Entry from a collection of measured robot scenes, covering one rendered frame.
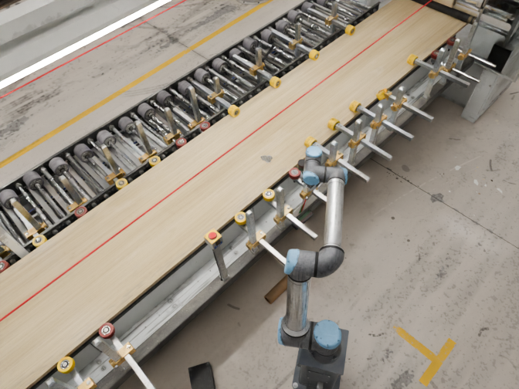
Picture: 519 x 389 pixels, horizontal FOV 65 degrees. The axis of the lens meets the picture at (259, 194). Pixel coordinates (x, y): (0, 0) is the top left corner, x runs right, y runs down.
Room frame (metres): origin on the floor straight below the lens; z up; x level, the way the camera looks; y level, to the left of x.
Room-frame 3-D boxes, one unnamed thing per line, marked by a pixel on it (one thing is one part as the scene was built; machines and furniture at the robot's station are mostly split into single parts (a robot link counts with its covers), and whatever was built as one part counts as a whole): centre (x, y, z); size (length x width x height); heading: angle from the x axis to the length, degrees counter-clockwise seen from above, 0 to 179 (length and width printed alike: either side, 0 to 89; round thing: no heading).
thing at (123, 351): (0.64, 0.82, 0.84); 0.13 x 0.06 x 0.05; 130
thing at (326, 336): (0.65, -0.29, 0.79); 0.17 x 0.15 x 0.18; 76
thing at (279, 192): (1.43, -0.12, 0.90); 0.03 x 0.03 x 0.48; 40
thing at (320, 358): (0.65, -0.30, 0.65); 0.19 x 0.19 x 0.10
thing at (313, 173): (1.38, -0.31, 1.32); 0.12 x 0.12 x 0.09; 76
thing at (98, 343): (0.63, 0.83, 0.92); 0.03 x 0.03 x 0.48; 40
